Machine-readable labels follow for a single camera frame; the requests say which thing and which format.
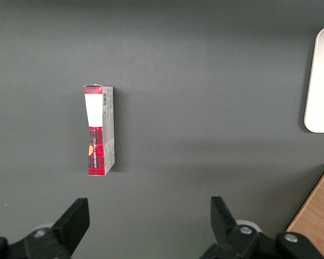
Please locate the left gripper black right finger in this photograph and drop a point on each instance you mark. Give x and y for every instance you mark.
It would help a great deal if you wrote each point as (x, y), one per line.
(226, 232)

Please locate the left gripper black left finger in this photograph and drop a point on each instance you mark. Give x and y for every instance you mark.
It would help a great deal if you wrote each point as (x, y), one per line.
(73, 224)

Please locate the red and grey carton box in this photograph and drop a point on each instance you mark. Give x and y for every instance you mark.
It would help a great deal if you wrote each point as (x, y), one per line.
(108, 129)

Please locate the wooden drawer cabinet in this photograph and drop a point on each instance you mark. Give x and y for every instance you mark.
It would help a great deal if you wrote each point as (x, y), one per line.
(318, 215)

